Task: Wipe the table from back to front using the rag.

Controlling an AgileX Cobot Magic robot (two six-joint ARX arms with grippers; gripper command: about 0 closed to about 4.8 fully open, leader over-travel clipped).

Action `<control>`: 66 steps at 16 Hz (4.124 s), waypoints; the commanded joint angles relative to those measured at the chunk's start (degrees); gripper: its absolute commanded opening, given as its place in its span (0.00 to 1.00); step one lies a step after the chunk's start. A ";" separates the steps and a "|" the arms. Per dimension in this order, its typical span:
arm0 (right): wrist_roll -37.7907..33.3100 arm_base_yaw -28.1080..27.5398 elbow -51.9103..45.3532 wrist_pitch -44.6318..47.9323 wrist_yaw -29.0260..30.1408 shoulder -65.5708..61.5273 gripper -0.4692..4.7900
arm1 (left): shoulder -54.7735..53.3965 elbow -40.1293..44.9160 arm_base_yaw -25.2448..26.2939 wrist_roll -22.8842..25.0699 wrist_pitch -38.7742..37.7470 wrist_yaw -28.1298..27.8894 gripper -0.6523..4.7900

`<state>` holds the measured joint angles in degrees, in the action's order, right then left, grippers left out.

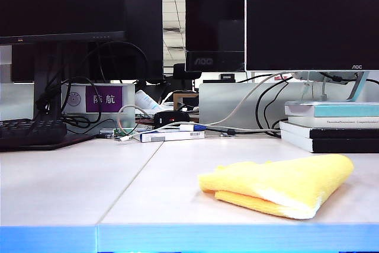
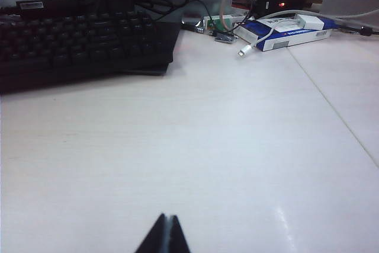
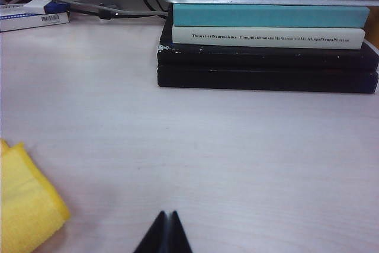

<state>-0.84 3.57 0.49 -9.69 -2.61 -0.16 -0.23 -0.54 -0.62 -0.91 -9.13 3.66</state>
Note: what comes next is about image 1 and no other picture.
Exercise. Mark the yellow microfibre rag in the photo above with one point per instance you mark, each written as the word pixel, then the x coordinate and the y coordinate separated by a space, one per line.
pixel 281 182

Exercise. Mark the black device with red light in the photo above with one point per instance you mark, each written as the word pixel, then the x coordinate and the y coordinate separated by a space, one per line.
pixel 165 118

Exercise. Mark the white box with barcode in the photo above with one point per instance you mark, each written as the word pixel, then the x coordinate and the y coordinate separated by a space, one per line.
pixel 177 136

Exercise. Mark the silver desk partition panel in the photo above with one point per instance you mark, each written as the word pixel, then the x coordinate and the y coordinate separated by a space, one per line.
pixel 219 102

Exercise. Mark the white paper pack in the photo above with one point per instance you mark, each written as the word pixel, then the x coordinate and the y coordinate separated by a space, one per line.
pixel 145 99

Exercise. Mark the small black label holder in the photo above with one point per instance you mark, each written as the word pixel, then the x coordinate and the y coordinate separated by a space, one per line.
pixel 226 76

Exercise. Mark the small green circuit board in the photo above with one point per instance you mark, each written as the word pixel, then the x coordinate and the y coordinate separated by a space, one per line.
pixel 121 131

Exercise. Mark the purple sign with Chinese characters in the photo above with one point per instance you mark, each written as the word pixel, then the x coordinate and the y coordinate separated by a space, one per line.
pixel 103 99

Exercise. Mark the glossy black AOC monitor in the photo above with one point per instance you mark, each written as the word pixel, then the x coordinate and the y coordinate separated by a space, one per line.
pixel 213 22

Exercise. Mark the matte black monitor back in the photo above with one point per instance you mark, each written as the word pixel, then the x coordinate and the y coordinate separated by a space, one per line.
pixel 145 28

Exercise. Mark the purple name sign box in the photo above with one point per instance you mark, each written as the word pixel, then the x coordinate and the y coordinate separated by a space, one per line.
pixel 74 99

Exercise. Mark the teal-spined book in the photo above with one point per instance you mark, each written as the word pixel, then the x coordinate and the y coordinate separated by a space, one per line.
pixel 340 110

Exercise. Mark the black monitor stand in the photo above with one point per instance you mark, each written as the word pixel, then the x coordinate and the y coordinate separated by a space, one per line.
pixel 44 69

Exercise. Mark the white-spined book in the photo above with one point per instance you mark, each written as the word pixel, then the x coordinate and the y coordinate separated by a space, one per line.
pixel 340 122

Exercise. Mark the thin black-spined book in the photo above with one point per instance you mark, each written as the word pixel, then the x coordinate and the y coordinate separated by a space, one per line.
pixel 340 133

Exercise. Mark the stack of books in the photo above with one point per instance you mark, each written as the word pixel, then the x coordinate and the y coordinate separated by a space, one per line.
pixel 340 145

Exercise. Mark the white-framed AOC monitor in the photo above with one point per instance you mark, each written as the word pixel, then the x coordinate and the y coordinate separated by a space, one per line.
pixel 311 13

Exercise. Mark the black keyboard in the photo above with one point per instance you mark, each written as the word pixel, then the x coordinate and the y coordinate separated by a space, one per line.
pixel 29 131

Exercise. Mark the silver monitor stand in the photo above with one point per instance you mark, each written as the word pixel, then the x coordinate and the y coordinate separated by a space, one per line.
pixel 359 87

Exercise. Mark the frosted glass desk divider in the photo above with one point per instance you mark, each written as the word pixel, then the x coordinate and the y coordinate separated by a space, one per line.
pixel 14 102

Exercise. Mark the wooden box frame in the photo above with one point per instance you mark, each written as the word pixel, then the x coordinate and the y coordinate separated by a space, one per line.
pixel 177 99

